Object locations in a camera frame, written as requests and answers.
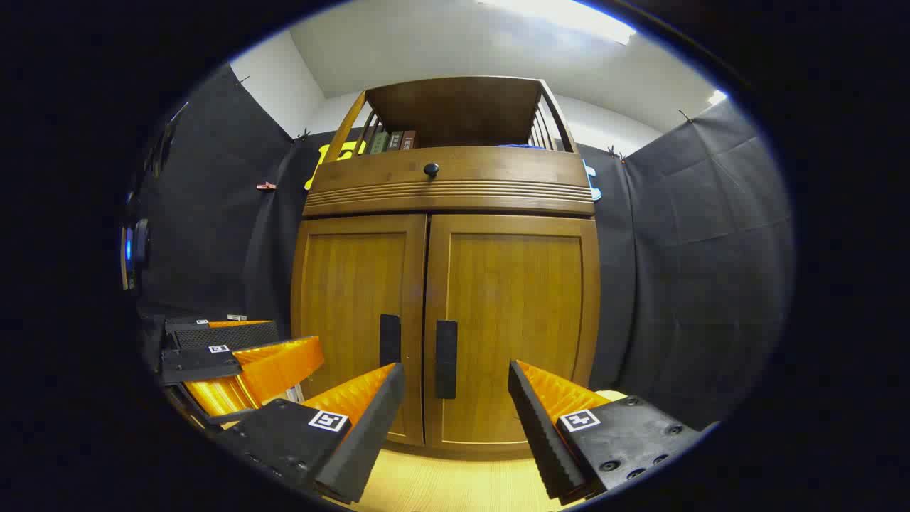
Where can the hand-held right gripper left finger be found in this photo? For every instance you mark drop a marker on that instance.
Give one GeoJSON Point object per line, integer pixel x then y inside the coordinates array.
{"type": "Point", "coordinates": [370, 441]}

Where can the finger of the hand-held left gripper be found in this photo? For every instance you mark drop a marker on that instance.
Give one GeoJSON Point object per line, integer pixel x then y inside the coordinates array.
{"type": "Point", "coordinates": [277, 370]}
{"type": "Point", "coordinates": [227, 336]}

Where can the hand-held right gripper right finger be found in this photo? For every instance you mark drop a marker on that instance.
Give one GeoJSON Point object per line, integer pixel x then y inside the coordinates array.
{"type": "Point", "coordinates": [537, 441]}

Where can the wooden shoe cabinet door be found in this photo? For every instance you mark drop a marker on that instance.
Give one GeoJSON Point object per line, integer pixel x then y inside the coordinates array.
{"type": "Point", "coordinates": [348, 299]}
{"type": "Point", "coordinates": [519, 299]}

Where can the wooden double-door shoe cabinet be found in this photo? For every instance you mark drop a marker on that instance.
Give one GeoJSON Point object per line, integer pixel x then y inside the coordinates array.
{"type": "Point", "coordinates": [455, 114]}

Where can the wooden cabinet drawer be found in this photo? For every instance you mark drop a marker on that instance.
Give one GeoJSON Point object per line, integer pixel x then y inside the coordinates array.
{"type": "Point", "coordinates": [498, 178]}

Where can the green book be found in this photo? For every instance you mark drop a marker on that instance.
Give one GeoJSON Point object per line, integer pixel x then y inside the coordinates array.
{"type": "Point", "coordinates": [377, 141]}

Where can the black backdrop cloth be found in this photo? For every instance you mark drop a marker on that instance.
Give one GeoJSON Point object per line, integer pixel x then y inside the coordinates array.
{"type": "Point", "coordinates": [697, 249]}

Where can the black round drawer knob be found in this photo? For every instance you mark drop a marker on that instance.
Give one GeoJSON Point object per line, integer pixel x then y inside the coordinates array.
{"type": "Point", "coordinates": [431, 169]}

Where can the dark grey book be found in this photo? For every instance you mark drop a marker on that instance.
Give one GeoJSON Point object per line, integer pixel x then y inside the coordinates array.
{"type": "Point", "coordinates": [394, 140]}

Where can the brown book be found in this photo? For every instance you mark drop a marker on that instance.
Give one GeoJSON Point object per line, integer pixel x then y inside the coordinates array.
{"type": "Point", "coordinates": [408, 139]}

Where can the ceiling light panel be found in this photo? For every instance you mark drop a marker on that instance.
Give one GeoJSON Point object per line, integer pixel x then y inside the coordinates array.
{"type": "Point", "coordinates": [569, 18]}
{"type": "Point", "coordinates": [716, 97]}

